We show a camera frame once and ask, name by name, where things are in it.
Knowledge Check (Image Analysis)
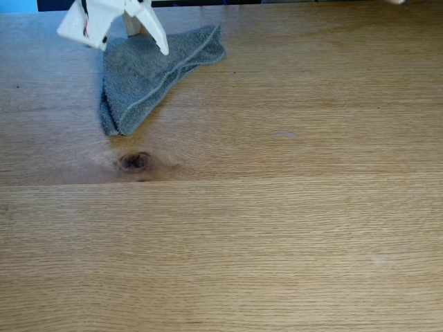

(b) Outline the grey terry cloth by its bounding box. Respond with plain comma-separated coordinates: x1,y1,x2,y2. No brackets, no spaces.
99,24,228,137

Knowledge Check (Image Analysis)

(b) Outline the pale wooden stand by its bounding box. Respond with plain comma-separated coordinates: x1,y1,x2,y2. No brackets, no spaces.
123,12,149,37

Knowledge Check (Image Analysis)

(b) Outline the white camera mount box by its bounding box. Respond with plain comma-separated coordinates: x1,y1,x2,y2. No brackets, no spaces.
56,0,120,53

